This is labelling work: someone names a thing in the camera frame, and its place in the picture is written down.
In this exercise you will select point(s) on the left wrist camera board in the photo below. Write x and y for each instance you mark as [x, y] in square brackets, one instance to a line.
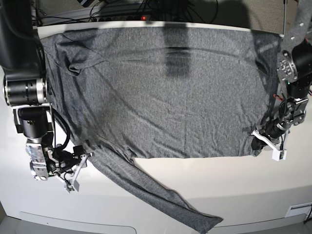
[278, 155]

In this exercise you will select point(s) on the grey long-sleeve T-shirt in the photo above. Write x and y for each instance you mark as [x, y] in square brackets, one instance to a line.
[154, 92]

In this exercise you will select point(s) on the black power strip red light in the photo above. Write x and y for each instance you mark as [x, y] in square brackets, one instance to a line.
[122, 18]

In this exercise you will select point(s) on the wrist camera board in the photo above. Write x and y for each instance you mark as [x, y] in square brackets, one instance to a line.
[71, 186]
[278, 155]

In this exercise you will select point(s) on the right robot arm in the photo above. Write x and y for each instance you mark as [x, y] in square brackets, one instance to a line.
[26, 89]

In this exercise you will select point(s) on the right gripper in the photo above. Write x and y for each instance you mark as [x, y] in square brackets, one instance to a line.
[65, 165]

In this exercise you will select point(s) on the grey tripod pole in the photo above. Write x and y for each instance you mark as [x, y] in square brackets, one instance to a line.
[285, 2]

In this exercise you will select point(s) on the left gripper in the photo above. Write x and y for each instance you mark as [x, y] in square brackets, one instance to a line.
[273, 134]

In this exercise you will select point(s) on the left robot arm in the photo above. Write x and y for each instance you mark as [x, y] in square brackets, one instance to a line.
[294, 71]

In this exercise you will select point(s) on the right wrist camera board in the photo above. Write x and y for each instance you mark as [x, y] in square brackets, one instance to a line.
[71, 186]

